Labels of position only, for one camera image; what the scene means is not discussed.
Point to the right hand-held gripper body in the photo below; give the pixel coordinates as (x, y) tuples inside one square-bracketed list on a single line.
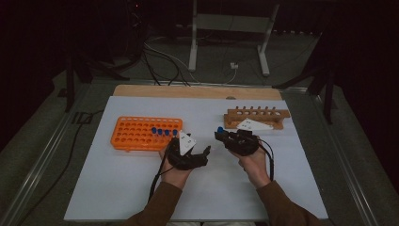
[(243, 142)]

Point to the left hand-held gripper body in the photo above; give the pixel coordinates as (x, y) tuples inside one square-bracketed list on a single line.
[(186, 142)]

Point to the wooden tube rack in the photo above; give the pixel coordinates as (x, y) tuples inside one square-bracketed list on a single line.
[(266, 113)]

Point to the orange plastic tube rack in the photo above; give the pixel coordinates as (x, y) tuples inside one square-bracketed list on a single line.
[(135, 135)]

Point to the person's right hand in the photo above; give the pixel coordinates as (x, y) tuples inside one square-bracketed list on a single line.
[(254, 169)]

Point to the person's left hand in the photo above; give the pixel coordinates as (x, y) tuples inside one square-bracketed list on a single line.
[(174, 175)]

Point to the white plug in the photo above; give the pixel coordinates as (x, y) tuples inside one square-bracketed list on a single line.
[(234, 65)]

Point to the black tripod stand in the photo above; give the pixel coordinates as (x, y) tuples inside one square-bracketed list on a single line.
[(328, 94), (69, 84)]

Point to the white table mat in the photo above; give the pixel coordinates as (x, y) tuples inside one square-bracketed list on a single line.
[(94, 188)]

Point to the white metal stand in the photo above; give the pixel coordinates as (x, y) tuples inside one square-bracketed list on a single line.
[(232, 22)]

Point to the metal floor rail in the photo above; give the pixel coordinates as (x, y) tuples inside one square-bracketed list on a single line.
[(348, 163), (40, 157)]

